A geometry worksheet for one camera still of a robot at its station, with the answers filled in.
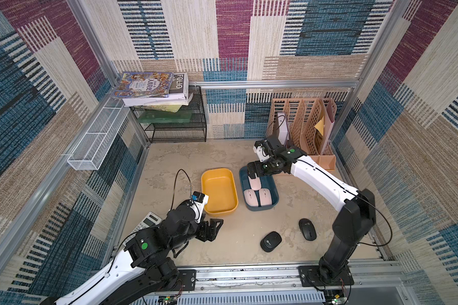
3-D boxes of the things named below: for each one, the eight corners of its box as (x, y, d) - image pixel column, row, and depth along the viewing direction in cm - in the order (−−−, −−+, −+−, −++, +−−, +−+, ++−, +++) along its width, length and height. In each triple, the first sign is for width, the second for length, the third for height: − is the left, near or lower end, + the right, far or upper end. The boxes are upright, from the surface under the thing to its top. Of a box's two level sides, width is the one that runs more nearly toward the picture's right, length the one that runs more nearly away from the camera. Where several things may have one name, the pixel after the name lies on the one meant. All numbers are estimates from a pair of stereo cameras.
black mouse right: (303, 241, 84) (304, 239, 82) (298, 220, 90) (300, 218, 88) (316, 241, 84) (318, 239, 82) (310, 220, 90) (312, 218, 88)
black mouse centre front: (266, 255, 81) (268, 252, 79) (257, 243, 84) (258, 240, 82) (282, 241, 85) (283, 239, 82) (272, 231, 88) (274, 228, 85)
